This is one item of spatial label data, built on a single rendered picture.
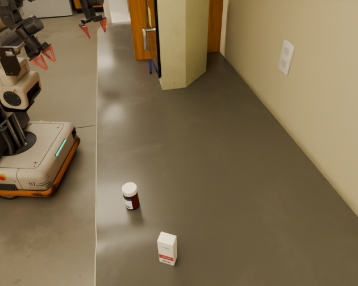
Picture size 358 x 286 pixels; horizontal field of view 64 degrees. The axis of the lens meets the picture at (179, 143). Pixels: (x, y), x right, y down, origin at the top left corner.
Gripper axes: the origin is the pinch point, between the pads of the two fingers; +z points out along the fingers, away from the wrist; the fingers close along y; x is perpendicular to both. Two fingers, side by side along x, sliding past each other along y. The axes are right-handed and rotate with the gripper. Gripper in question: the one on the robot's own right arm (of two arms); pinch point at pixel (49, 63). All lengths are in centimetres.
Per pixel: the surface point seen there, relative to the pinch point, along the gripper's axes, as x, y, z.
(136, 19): -45.0, 19.1, 5.2
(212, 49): -72, 30, 41
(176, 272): -60, -100, 37
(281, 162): -89, -61, 51
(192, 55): -67, -7, 26
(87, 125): 71, 82, 76
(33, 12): 244, 411, -27
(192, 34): -72, -7, 17
